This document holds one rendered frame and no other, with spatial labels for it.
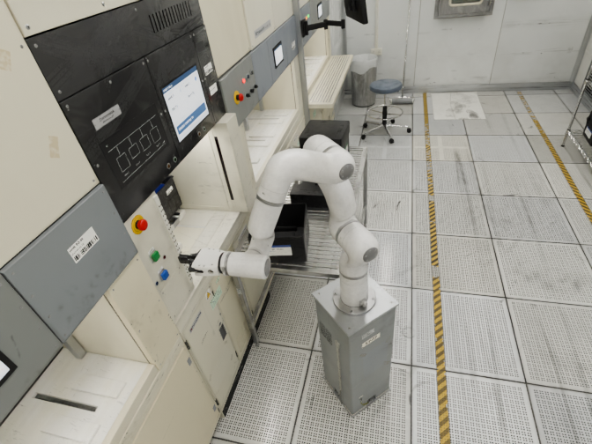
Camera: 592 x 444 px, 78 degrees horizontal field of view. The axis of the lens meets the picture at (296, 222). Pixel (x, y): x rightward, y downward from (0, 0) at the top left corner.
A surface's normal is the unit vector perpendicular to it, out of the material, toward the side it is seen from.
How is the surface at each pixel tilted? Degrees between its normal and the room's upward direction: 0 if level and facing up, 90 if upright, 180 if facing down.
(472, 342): 0
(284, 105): 90
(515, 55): 90
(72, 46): 90
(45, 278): 90
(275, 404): 0
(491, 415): 0
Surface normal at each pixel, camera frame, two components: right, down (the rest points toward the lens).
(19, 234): 0.97, 0.06
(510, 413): -0.11, -0.77
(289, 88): -0.24, 0.62
